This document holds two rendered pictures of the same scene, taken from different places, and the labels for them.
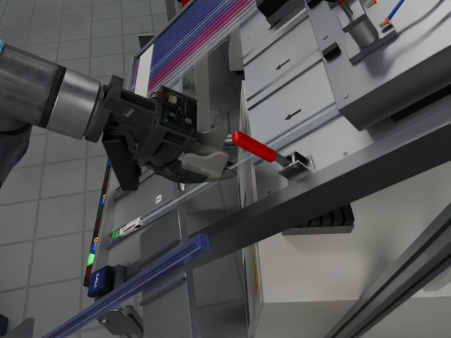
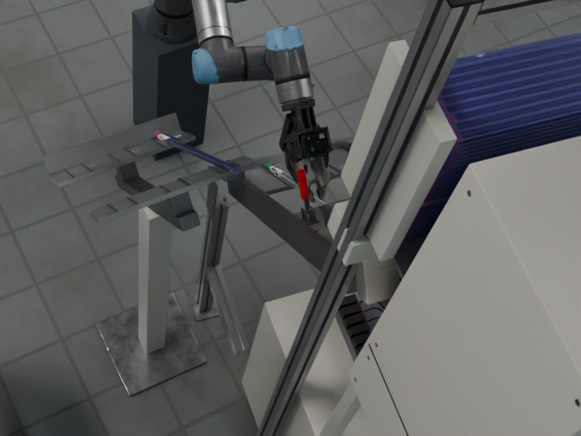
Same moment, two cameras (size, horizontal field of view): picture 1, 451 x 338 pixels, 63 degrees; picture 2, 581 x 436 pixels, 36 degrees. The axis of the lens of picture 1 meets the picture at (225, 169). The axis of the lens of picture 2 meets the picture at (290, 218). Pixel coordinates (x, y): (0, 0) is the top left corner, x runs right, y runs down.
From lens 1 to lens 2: 1.48 m
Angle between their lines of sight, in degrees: 31
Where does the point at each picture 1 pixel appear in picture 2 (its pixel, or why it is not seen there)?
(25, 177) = (357, 81)
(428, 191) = not seen: outside the picture
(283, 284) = (284, 315)
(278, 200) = (287, 215)
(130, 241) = (266, 175)
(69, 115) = (282, 92)
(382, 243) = not seen: hidden behind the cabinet
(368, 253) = (340, 383)
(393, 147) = (313, 236)
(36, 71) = (292, 67)
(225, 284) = not seen: hidden behind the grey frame
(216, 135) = (326, 176)
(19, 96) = (277, 67)
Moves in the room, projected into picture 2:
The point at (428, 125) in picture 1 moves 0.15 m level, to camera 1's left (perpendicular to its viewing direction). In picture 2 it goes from (322, 241) to (296, 174)
